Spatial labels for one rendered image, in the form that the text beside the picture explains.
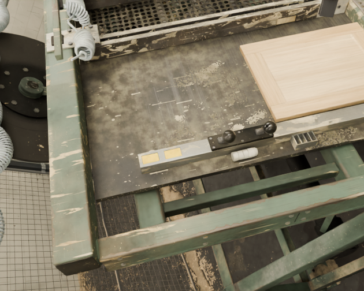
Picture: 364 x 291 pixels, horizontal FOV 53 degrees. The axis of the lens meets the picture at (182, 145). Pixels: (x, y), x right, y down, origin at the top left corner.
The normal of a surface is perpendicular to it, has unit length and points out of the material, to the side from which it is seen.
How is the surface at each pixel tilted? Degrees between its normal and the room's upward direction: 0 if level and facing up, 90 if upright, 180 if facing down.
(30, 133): 90
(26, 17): 90
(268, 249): 0
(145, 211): 54
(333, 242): 0
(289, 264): 0
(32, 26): 90
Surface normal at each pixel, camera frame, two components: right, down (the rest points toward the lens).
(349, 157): -0.04, -0.56
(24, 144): 0.53, -0.58
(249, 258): -0.81, -0.15
